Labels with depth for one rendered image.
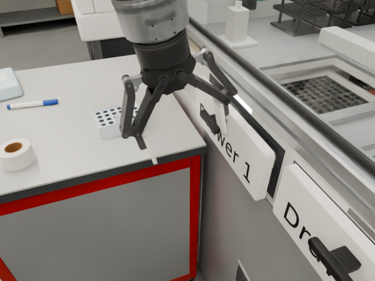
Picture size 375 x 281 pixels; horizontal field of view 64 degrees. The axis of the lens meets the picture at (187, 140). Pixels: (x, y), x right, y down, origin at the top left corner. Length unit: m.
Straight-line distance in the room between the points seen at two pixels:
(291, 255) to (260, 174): 0.16
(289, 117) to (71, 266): 0.75
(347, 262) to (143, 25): 0.36
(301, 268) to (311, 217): 0.14
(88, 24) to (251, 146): 0.92
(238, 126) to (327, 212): 0.21
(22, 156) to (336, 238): 0.63
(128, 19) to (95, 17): 0.89
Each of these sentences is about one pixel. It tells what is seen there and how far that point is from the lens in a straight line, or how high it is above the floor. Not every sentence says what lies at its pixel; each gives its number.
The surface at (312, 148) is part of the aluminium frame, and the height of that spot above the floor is 0.97.
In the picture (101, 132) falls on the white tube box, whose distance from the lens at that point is 0.78.
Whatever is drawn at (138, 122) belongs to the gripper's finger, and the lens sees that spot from 0.48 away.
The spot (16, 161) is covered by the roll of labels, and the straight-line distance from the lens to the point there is 0.76.
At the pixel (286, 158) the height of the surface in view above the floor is 0.92.
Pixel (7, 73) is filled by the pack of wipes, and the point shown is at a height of 0.80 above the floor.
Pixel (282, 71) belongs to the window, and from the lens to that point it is 0.49.
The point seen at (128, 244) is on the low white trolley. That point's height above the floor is 0.43.
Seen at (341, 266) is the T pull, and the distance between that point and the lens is 0.41.
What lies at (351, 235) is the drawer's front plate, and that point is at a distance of 0.42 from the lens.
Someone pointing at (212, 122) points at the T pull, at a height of 0.91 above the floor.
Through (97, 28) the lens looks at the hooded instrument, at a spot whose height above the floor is 0.85.
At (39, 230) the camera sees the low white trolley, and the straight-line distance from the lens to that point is 0.85.
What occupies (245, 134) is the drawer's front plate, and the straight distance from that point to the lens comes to 0.52.
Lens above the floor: 1.23
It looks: 38 degrees down
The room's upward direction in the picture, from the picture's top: straight up
